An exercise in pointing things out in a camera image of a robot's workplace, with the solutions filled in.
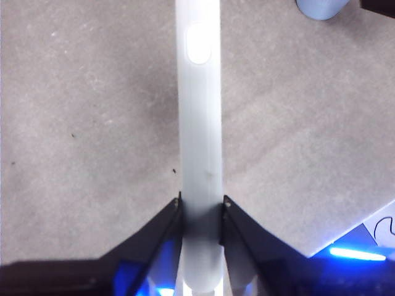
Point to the blue ribbed plastic cup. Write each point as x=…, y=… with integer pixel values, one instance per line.
x=322, y=9

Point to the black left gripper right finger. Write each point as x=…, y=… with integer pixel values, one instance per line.
x=277, y=271

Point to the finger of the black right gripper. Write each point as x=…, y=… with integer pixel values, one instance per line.
x=382, y=5

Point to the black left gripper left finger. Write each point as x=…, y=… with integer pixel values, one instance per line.
x=92, y=277

